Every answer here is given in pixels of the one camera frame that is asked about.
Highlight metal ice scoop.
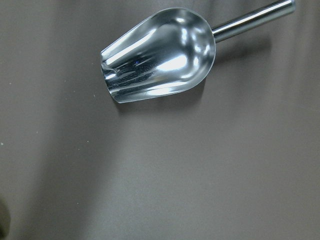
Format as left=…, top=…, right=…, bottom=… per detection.
left=100, top=0, right=296, bottom=104

